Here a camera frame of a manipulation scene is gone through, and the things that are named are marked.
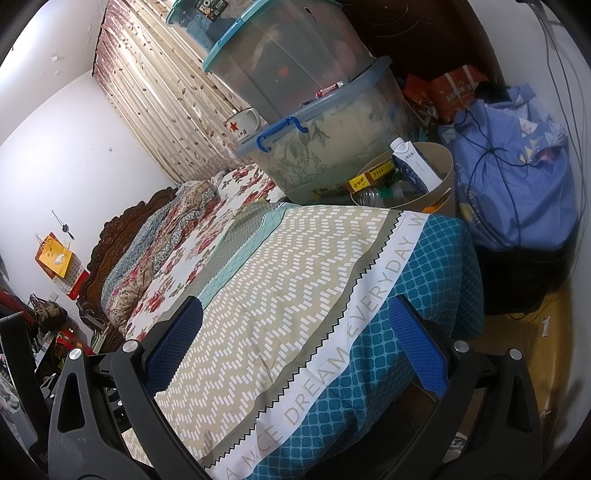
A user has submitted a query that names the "large teal-lid storage box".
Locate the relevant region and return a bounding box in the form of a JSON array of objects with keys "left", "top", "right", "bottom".
[{"left": 203, "top": 0, "right": 376, "bottom": 121}]

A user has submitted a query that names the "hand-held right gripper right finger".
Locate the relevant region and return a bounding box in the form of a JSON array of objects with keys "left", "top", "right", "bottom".
[{"left": 389, "top": 294, "right": 544, "bottom": 480}]

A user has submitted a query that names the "orange snack packet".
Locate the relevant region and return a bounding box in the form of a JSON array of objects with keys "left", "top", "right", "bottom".
[
  {"left": 402, "top": 76, "right": 433, "bottom": 108},
  {"left": 429, "top": 67, "right": 484, "bottom": 121}
]

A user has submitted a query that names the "patterned brown handbag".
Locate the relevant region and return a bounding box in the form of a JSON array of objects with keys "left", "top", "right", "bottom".
[{"left": 28, "top": 295, "right": 68, "bottom": 334}]

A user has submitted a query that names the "red gift bag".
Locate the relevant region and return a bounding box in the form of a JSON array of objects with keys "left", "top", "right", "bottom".
[{"left": 55, "top": 330, "right": 91, "bottom": 357}]

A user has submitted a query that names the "yellow red wall calendar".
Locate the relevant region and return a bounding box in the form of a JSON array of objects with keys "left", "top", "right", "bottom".
[{"left": 37, "top": 235, "right": 75, "bottom": 278}]

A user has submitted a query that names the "yellow cardboard box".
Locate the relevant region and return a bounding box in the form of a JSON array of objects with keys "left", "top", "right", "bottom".
[{"left": 346, "top": 164, "right": 399, "bottom": 195}]

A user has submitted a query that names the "clear plastic bottle green label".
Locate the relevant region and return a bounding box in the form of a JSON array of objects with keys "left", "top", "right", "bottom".
[{"left": 358, "top": 180, "right": 417, "bottom": 209}]

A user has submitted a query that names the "floral bed sheet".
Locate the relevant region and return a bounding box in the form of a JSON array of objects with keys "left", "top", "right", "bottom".
[{"left": 124, "top": 166, "right": 279, "bottom": 343}]

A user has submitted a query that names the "dark wooden wardrobe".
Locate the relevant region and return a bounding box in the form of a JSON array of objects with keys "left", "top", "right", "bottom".
[{"left": 342, "top": 0, "right": 505, "bottom": 93}]

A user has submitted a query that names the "carved wooden headboard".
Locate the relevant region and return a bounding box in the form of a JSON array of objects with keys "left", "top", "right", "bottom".
[{"left": 76, "top": 187, "right": 179, "bottom": 334}]

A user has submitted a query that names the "white red-star enamel mug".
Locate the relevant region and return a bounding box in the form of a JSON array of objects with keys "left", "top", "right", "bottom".
[{"left": 224, "top": 107, "right": 262, "bottom": 144}]

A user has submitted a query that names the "teal patterned mattress cover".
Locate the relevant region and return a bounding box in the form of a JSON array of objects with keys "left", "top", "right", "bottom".
[{"left": 259, "top": 215, "right": 486, "bottom": 480}]

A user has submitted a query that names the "small teal-lid storage box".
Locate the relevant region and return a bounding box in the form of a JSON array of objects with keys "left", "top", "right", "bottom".
[{"left": 166, "top": 0, "right": 260, "bottom": 52}]

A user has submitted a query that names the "black cable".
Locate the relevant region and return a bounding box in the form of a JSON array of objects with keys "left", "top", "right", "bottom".
[
  {"left": 455, "top": 104, "right": 532, "bottom": 241},
  {"left": 538, "top": 0, "right": 586, "bottom": 278}
]

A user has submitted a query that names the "beige round waste bin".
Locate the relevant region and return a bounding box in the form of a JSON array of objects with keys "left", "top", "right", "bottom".
[{"left": 350, "top": 142, "right": 456, "bottom": 219}]

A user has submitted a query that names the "blue fabric bag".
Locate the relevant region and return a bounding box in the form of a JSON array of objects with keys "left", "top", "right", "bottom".
[{"left": 438, "top": 83, "right": 579, "bottom": 253}]

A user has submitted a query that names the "folded patchwork quilt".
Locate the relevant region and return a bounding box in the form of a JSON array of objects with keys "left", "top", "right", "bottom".
[{"left": 102, "top": 178, "right": 223, "bottom": 329}]

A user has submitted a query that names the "beige leaf-print curtain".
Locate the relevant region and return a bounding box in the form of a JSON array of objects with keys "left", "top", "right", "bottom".
[{"left": 92, "top": 0, "right": 288, "bottom": 186}]

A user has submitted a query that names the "blue-handle storage box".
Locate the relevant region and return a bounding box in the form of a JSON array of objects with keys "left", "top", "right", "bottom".
[{"left": 235, "top": 58, "right": 417, "bottom": 205}]

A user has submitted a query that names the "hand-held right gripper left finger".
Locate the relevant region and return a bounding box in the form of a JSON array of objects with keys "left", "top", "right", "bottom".
[{"left": 47, "top": 296, "right": 205, "bottom": 480}]

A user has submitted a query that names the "white drink carton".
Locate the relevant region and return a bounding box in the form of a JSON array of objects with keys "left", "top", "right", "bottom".
[{"left": 389, "top": 137, "right": 445, "bottom": 193}]

